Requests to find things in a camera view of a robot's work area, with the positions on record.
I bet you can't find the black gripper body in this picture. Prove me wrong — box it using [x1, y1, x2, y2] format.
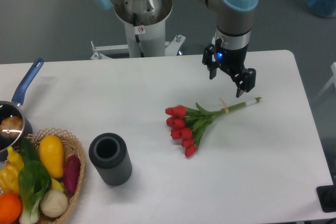
[213, 38, 249, 77]

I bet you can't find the yellow squash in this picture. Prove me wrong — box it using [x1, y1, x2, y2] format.
[39, 135, 64, 180]

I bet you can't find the blue handled saucepan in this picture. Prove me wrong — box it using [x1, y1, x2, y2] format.
[1, 58, 44, 162]

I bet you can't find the dark grey ribbed vase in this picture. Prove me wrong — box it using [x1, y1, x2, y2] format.
[89, 133, 132, 186]

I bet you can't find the green bok choy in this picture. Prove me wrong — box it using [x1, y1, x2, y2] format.
[18, 161, 51, 223]

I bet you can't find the brown bun in pan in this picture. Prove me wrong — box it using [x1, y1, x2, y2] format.
[1, 116, 23, 134]

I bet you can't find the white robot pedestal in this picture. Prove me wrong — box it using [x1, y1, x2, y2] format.
[91, 0, 186, 59]

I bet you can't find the yellow bell pepper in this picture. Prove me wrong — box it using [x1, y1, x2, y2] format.
[1, 164, 20, 195]

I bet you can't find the purple sweet potato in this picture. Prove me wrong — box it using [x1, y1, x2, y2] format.
[63, 155, 81, 195]

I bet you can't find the red tulip bouquet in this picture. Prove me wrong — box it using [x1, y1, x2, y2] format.
[165, 97, 262, 158]

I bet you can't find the beige garlic bulb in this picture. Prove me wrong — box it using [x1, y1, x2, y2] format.
[40, 189, 68, 218]

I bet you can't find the white chair part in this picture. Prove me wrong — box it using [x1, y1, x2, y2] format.
[317, 62, 336, 98]

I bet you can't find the green cucumber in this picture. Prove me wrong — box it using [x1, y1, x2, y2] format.
[20, 137, 40, 165]

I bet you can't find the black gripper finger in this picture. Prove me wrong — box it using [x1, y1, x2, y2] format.
[202, 44, 219, 80]
[232, 67, 256, 98]

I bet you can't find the orange fruit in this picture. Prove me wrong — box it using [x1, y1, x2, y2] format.
[1, 193, 22, 223]

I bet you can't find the woven wicker basket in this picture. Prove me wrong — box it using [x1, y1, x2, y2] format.
[0, 127, 87, 224]

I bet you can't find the black device at table edge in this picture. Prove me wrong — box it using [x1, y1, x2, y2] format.
[316, 185, 335, 212]

